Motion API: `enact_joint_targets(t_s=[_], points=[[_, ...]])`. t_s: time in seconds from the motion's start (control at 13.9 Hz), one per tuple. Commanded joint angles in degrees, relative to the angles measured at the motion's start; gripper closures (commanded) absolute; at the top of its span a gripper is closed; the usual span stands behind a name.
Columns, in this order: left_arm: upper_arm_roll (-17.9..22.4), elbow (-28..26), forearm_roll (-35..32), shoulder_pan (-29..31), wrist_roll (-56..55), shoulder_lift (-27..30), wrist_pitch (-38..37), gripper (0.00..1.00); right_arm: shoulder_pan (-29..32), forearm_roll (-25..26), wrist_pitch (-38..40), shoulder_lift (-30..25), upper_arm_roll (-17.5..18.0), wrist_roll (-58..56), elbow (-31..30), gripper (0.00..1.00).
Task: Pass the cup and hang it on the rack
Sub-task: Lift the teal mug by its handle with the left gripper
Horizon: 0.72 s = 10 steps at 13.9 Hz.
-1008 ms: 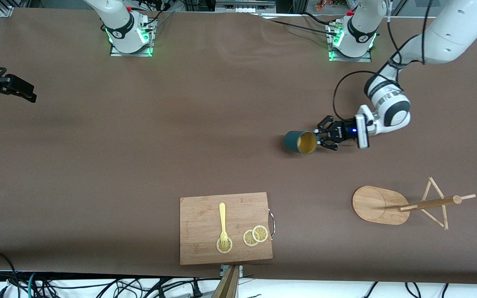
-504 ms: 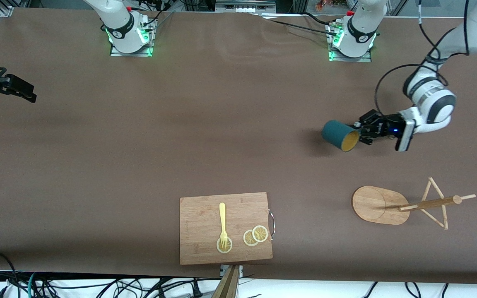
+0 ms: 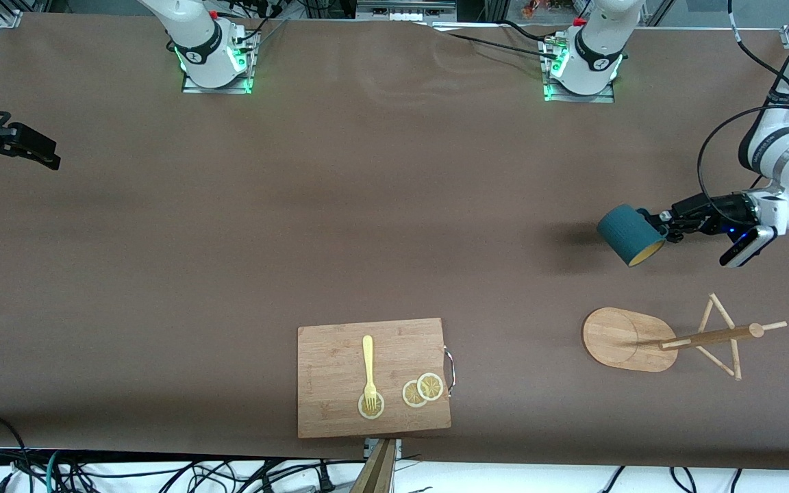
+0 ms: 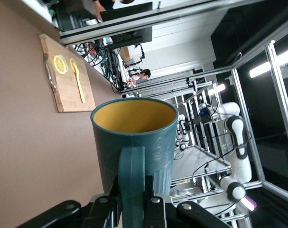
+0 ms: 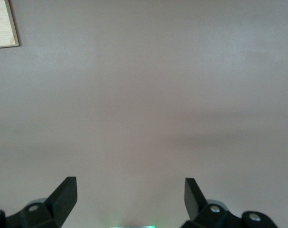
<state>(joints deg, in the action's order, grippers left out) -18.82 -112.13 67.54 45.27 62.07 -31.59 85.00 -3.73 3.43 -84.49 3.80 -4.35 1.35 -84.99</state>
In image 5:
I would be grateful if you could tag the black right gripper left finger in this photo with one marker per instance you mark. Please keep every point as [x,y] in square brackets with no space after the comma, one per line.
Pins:
[60,202]

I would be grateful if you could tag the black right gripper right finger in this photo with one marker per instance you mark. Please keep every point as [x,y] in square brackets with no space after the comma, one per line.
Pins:
[196,204]

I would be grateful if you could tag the wooden cutting board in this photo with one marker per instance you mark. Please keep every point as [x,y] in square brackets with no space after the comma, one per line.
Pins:
[1,23]

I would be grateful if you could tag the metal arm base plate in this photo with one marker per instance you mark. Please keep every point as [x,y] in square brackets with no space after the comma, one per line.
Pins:
[134,226]

